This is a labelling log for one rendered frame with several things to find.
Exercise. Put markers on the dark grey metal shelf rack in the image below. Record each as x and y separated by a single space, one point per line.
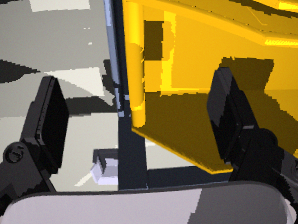
127 165

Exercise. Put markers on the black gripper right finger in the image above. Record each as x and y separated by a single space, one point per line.
241 142

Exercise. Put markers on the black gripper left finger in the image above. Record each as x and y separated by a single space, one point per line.
28 164

